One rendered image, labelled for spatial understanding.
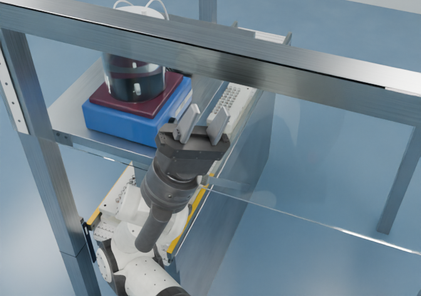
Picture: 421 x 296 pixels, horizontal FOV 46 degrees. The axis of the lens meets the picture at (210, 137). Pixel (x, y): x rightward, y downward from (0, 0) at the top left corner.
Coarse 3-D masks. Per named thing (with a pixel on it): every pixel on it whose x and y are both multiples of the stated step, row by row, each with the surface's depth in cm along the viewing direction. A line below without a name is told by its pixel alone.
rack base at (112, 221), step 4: (200, 188) 162; (196, 192) 161; (196, 196) 160; (192, 200) 159; (112, 216) 154; (104, 220) 154; (108, 220) 153; (112, 220) 153; (116, 220) 153; (120, 220) 153; (108, 224) 154; (112, 224) 154; (116, 224) 153; (168, 244) 149
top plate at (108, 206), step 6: (132, 168) 163; (126, 174) 161; (132, 174) 161; (120, 180) 159; (126, 180) 159; (114, 186) 157; (120, 186) 157; (114, 192) 155; (120, 192) 155; (108, 198) 153; (114, 198) 153; (102, 204) 151; (108, 204) 151; (114, 204) 151; (102, 210) 150; (108, 210) 150; (114, 210) 150
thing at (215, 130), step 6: (222, 108) 76; (222, 114) 76; (228, 114) 75; (216, 120) 77; (222, 120) 75; (228, 120) 75; (210, 126) 78; (216, 126) 77; (222, 126) 76; (210, 132) 78; (216, 132) 77; (222, 132) 77; (210, 138) 78; (216, 138) 77; (216, 144) 78
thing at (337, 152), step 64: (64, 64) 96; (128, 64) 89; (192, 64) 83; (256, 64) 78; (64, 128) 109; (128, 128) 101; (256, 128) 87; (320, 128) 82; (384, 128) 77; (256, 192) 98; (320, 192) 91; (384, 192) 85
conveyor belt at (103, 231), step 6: (252, 30) 241; (258, 36) 236; (264, 36) 236; (270, 36) 236; (276, 36) 236; (282, 36) 236; (276, 42) 233; (282, 42) 233; (102, 222) 155; (96, 228) 154; (102, 228) 154; (108, 228) 154; (114, 228) 154; (96, 234) 153; (102, 234) 153; (108, 234) 152; (102, 240) 153; (162, 246) 149; (168, 246) 149; (162, 252) 147; (162, 258) 147; (168, 258) 147; (168, 264) 148
